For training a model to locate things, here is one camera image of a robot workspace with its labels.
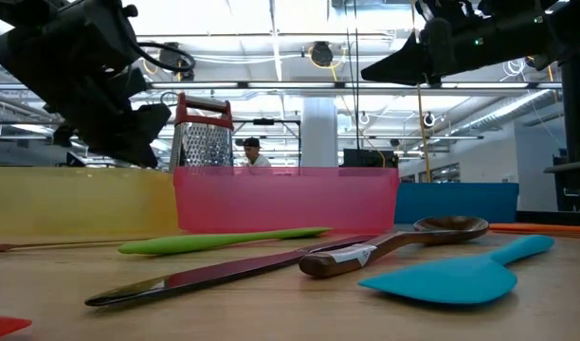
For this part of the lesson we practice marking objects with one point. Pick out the blue plastic bin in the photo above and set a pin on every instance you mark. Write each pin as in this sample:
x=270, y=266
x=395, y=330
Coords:
x=456, y=202

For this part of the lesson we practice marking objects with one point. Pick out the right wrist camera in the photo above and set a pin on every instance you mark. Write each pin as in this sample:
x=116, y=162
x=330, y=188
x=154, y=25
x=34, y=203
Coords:
x=448, y=12

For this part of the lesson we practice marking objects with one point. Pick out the black table knife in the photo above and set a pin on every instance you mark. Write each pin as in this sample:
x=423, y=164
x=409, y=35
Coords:
x=200, y=279

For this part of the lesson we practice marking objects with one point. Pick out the black metal workstation frame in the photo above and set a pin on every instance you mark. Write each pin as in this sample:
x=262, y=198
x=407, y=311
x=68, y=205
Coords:
x=264, y=121

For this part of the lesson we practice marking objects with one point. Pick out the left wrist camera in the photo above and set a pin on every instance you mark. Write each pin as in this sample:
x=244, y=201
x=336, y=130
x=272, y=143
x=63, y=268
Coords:
x=155, y=120

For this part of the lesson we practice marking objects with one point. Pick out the pink plastic bin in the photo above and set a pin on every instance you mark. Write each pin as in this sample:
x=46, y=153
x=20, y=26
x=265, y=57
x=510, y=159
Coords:
x=285, y=201

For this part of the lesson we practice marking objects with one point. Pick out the white building column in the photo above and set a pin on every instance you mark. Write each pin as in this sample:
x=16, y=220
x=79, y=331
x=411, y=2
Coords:
x=320, y=137

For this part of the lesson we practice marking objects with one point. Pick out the black aluminium table frame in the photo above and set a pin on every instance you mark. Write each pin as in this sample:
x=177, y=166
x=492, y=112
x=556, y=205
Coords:
x=555, y=217

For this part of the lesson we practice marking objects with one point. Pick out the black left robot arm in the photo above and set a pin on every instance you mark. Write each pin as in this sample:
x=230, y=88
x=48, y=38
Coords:
x=34, y=28

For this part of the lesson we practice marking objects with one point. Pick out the green silicone spatula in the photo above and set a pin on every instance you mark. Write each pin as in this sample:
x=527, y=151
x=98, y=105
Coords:
x=200, y=242

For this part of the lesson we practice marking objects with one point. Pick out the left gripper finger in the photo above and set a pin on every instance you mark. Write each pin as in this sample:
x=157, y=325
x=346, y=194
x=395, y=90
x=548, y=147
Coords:
x=129, y=152

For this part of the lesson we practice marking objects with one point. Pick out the red silicone spatula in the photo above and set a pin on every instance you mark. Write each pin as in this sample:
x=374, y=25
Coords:
x=3, y=326

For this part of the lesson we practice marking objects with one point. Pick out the blue silicone spatula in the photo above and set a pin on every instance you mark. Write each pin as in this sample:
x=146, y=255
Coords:
x=451, y=279

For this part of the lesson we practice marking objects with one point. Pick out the black monitor pole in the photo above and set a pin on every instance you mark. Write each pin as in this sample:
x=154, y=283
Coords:
x=574, y=118

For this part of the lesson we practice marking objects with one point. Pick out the person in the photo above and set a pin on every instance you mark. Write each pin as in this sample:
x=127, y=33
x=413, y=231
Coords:
x=257, y=161

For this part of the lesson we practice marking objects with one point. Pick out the black cabinet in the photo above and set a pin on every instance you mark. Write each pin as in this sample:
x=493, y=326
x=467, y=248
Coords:
x=368, y=160

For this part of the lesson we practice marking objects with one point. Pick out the grey desk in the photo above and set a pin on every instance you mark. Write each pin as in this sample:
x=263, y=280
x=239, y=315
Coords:
x=572, y=174

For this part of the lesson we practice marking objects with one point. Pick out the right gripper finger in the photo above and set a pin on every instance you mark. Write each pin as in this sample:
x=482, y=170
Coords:
x=408, y=59
x=408, y=80

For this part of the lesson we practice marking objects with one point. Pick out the orange silicone spatula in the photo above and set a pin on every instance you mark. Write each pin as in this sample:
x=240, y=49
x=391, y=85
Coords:
x=541, y=228

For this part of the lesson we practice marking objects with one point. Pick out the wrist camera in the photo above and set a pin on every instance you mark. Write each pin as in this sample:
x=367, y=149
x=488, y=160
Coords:
x=448, y=12
x=155, y=120

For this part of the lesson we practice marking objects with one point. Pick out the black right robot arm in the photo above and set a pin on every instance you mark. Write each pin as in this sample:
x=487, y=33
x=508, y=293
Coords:
x=574, y=28

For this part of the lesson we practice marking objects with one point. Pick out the dark wooden spoon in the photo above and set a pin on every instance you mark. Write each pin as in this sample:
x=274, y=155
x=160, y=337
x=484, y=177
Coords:
x=451, y=227

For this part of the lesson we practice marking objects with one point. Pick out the yellow plastic bin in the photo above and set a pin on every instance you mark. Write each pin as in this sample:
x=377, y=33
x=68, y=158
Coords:
x=81, y=201

